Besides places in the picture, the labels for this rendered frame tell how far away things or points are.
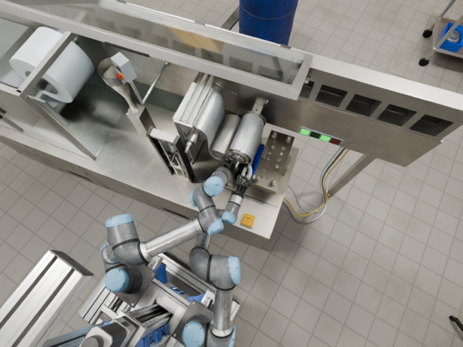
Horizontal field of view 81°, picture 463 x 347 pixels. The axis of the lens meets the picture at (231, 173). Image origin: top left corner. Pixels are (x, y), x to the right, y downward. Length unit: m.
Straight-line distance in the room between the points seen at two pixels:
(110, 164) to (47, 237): 1.34
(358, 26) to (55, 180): 4.08
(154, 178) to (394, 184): 2.34
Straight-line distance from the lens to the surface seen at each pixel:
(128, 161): 1.97
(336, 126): 1.57
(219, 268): 1.25
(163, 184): 1.83
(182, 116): 1.39
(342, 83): 1.34
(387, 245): 2.95
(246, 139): 1.44
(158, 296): 1.90
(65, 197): 3.17
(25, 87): 1.57
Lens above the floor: 2.57
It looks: 68 degrees down
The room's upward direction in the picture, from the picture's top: 2 degrees counter-clockwise
